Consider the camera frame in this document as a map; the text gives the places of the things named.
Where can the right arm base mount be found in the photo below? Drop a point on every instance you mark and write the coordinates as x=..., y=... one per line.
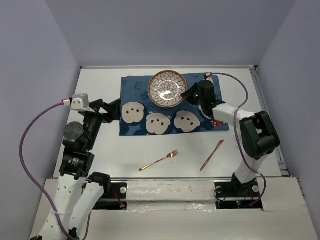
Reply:
x=228, y=198

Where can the floral patterned plate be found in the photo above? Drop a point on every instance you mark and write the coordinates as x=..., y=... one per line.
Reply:
x=165, y=88

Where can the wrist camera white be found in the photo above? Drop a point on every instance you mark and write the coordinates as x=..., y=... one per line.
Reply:
x=80, y=103
x=208, y=76

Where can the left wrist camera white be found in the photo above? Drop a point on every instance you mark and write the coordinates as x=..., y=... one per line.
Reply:
x=80, y=103

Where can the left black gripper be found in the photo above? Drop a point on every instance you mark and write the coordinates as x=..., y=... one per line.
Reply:
x=113, y=108

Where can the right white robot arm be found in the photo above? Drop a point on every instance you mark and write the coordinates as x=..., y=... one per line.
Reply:
x=255, y=135

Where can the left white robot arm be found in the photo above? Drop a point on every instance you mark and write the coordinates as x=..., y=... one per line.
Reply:
x=78, y=190

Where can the copper knife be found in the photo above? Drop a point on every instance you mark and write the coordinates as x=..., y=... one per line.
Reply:
x=211, y=155

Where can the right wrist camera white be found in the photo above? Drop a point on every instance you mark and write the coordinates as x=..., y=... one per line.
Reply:
x=208, y=76

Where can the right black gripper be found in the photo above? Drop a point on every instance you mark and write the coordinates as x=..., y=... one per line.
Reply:
x=187, y=94

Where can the blue cartoon placemat cloth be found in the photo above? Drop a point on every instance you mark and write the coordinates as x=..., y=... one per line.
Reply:
x=142, y=117

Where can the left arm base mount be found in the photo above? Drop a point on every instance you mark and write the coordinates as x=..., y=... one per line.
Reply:
x=114, y=199

